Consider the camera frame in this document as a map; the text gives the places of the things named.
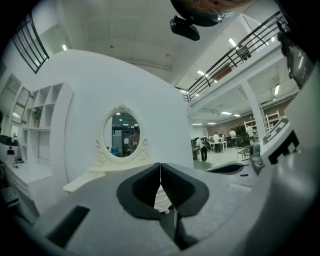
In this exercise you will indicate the small potted plant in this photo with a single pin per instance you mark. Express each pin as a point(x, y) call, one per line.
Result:
point(36, 118)

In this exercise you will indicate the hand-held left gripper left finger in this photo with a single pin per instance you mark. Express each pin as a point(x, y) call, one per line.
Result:
point(100, 212)

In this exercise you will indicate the grey office chair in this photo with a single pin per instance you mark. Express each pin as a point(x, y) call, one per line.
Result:
point(246, 151)

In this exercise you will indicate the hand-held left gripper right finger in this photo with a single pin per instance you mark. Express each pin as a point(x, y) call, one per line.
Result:
point(212, 200)

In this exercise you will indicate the white dressing table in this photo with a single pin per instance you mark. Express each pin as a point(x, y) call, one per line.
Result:
point(80, 183)

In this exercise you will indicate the black head camera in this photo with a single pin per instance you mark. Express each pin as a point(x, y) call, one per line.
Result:
point(185, 28)

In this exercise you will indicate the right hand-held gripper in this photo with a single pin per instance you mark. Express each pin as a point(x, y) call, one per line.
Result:
point(287, 187)

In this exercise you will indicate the white rack frame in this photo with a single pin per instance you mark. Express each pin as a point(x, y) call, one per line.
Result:
point(272, 120)

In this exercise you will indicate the black phone with mount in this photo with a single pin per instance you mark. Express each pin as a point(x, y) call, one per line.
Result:
point(297, 60)

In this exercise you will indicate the oval mirror ornate white frame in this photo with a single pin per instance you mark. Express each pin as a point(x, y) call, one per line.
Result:
point(147, 157)

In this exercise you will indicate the white cubby shelving unit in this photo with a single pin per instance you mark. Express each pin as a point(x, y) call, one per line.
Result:
point(60, 125)

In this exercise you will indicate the black balcony railing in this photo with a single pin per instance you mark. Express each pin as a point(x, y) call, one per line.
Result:
point(225, 60)
point(30, 45)

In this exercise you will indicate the white work table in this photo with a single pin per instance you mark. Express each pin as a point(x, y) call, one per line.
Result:
point(222, 143)

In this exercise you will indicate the white cabinet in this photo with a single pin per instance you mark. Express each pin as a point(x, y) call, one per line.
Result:
point(27, 172)

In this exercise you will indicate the person's face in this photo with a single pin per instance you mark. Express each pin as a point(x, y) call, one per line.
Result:
point(220, 3)

